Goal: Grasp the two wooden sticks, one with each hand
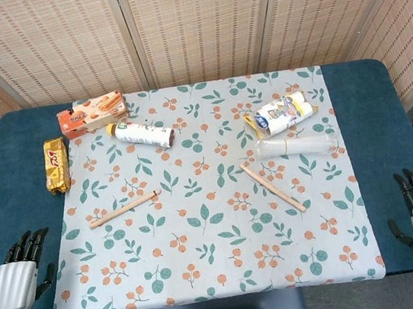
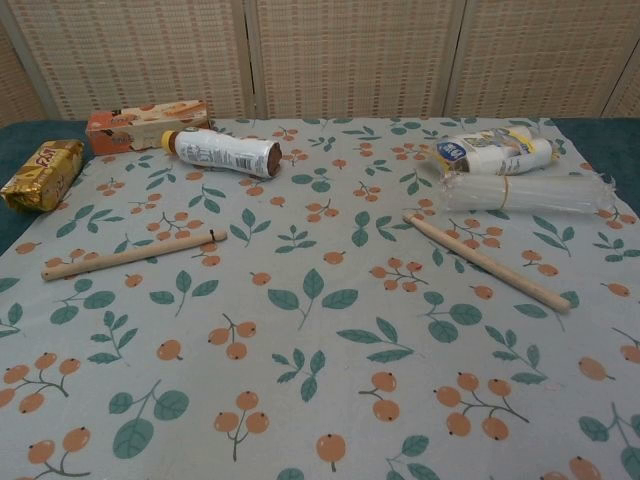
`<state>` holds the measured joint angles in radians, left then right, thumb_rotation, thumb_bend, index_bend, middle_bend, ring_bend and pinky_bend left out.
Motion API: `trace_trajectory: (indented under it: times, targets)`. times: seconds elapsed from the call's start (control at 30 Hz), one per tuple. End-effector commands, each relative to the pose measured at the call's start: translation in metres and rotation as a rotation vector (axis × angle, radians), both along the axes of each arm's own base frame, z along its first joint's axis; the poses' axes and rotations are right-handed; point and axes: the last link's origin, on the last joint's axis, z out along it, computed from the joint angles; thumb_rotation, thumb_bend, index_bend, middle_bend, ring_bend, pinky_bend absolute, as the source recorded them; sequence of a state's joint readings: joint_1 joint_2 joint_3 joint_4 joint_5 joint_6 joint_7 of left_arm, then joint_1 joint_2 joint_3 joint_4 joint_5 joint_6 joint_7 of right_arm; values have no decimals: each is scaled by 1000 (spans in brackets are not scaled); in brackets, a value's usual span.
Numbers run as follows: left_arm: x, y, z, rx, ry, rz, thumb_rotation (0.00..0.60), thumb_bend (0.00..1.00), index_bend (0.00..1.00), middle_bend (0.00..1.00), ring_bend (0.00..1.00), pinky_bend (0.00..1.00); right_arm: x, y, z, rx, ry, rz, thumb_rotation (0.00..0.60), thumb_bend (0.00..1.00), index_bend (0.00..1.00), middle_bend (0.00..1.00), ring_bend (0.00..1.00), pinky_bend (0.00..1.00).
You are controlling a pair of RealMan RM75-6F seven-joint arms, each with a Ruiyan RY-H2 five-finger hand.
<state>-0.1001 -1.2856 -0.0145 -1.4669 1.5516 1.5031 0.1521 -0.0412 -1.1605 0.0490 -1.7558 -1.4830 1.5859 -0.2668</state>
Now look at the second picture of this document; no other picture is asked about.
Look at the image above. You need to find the wooden stick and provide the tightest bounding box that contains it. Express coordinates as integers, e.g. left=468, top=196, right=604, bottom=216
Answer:
left=403, top=213, right=571, bottom=315
left=42, top=228, right=229, bottom=283

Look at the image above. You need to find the leaf and berry print tablecloth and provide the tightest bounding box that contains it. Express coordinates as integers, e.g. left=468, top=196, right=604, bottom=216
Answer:
left=0, top=117, right=640, bottom=480

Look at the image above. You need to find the chocolate milk bottle yellow cap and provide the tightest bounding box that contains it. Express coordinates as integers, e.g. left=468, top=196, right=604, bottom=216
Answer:
left=159, top=127, right=285, bottom=179

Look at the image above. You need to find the white wrapped snack package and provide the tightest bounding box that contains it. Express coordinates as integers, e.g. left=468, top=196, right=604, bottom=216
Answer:
left=433, top=137, right=554, bottom=176

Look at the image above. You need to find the woven folding screen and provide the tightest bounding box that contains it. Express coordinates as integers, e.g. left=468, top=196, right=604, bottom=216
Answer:
left=0, top=0, right=640, bottom=124

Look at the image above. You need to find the white bottle in plastic wrap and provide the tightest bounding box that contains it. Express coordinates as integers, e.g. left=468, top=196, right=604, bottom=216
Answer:
left=479, top=125, right=545, bottom=151

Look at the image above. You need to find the clear bag of straws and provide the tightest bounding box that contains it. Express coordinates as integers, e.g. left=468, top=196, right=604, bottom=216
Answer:
left=437, top=172, right=619, bottom=217

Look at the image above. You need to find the orange biscuit box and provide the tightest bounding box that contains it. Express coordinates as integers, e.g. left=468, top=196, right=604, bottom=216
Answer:
left=87, top=99, right=210, bottom=156

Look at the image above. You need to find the gold foil snack packet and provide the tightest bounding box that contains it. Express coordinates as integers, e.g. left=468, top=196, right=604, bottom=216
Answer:
left=0, top=138, right=85, bottom=214

